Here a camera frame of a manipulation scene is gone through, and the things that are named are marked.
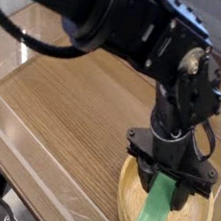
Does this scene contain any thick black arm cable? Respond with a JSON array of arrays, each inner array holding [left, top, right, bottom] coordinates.
[[0, 7, 94, 63]]

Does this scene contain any light wooden bowl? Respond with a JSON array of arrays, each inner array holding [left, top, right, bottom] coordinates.
[[117, 156, 214, 221]]

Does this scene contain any green rectangular block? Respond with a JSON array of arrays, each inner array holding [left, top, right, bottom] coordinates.
[[136, 173, 176, 221]]

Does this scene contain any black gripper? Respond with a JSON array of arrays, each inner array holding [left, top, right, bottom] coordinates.
[[126, 127, 218, 211]]

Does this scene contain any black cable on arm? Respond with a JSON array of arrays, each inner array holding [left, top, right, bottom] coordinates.
[[189, 117, 220, 165]]

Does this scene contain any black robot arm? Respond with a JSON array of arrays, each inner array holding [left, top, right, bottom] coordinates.
[[0, 0, 221, 211]]

